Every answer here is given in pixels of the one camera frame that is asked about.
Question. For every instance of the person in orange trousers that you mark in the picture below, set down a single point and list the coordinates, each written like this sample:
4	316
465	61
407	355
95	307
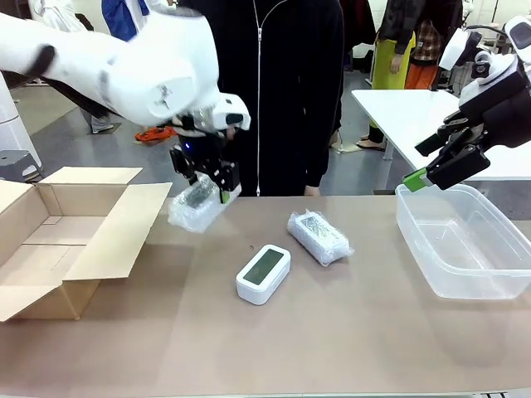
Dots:
423	62

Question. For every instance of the person with yellow apron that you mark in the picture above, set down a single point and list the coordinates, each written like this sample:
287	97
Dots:
392	62

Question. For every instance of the beige sandal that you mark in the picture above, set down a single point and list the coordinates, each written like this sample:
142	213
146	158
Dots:
371	145

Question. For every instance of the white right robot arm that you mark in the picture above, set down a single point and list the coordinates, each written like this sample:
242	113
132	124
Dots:
493	62

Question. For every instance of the person in blue-white garment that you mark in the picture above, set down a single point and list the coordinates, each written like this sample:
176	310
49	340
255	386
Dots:
120	16

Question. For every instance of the white unwrapped digital clock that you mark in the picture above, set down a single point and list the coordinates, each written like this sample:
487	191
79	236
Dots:
263	274

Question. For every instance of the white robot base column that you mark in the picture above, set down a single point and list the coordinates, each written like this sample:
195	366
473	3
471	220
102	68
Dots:
14	124

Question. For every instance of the orange cloth on floor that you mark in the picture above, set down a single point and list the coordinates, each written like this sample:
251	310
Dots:
153	133

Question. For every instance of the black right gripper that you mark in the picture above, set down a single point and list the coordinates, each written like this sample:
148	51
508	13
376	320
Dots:
508	116

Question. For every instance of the person in black hoodie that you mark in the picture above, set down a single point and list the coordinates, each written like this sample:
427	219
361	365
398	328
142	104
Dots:
290	83

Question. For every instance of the open cardboard box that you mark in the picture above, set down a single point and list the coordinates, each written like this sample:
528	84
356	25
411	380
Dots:
66	232

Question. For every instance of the person in white coat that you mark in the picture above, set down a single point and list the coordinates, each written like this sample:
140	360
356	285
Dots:
99	122

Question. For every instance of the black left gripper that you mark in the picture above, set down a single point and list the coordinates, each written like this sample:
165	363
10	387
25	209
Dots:
203	151

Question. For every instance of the white background table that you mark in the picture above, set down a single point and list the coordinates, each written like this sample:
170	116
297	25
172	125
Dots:
398	112

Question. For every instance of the person's left hand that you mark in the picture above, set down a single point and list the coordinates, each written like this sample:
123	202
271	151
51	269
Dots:
312	191

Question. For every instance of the bubble-wrapped clock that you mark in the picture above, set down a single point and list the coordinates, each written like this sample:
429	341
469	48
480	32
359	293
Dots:
317	236
193	209

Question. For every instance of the clear plastic container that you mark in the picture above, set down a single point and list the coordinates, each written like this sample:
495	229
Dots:
460	244

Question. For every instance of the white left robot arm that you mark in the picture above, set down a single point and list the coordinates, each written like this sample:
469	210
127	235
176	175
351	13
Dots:
124	70

